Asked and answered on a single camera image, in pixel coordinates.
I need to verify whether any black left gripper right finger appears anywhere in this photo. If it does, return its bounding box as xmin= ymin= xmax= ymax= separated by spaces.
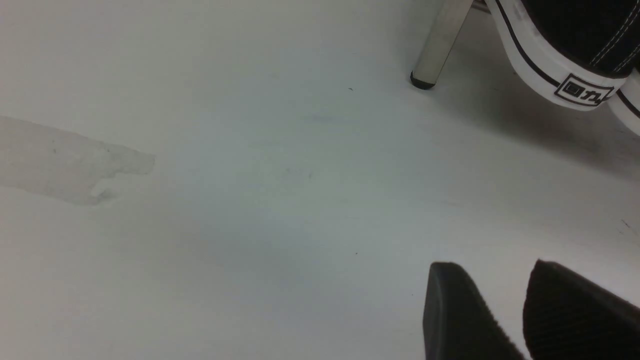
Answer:
xmin=522 ymin=259 xmax=640 ymax=360

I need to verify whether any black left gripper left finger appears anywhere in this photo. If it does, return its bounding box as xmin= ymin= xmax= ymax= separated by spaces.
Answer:
xmin=423 ymin=262 xmax=525 ymax=360

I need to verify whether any stainless steel shoe rack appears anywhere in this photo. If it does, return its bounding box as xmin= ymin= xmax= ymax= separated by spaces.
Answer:
xmin=409 ymin=0 xmax=490 ymax=91

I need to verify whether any right black canvas sneaker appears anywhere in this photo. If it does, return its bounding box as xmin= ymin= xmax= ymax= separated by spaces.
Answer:
xmin=606 ymin=64 xmax=640 ymax=136

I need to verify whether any black canvas sneaker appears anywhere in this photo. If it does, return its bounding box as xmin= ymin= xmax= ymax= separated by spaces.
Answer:
xmin=606 ymin=64 xmax=640 ymax=136
xmin=486 ymin=0 xmax=640 ymax=112

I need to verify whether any left black canvas sneaker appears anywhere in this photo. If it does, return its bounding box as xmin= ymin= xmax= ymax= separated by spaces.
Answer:
xmin=486 ymin=0 xmax=640 ymax=112

